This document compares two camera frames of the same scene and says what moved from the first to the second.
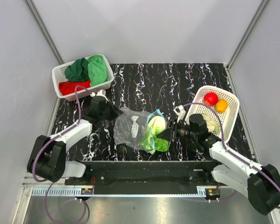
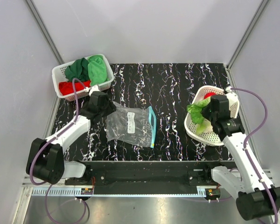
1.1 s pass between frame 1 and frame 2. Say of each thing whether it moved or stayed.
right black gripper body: moved
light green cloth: stayed
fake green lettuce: moved
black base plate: stayed
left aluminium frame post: stayed
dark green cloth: stayed
